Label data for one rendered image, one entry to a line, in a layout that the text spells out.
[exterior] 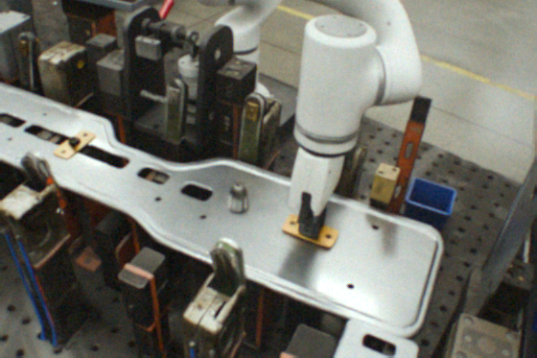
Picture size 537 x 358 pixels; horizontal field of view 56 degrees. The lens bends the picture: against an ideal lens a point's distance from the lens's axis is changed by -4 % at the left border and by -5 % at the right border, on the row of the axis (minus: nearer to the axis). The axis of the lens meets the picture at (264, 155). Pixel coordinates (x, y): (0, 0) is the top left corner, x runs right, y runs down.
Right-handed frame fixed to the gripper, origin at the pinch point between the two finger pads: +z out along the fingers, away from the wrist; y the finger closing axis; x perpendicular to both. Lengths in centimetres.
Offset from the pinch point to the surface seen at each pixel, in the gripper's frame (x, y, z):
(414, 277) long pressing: 17.1, 1.3, 3.0
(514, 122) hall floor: 51, -227, 103
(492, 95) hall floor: 36, -252, 103
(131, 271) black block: -20.5, 18.4, 4.0
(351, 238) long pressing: 6.2, -1.9, 3.0
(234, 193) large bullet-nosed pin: -12.6, 1.3, -1.0
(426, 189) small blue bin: 15, -48, 26
